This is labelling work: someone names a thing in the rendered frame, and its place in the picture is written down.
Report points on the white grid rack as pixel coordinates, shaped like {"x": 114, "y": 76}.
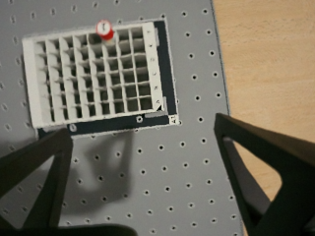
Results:
{"x": 146, "y": 90}

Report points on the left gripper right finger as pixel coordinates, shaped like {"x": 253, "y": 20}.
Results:
{"x": 292, "y": 210}

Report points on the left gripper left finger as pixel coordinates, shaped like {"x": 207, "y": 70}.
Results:
{"x": 18, "y": 165}

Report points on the grey flat base plate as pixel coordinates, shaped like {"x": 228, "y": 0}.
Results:
{"x": 161, "y": 181}

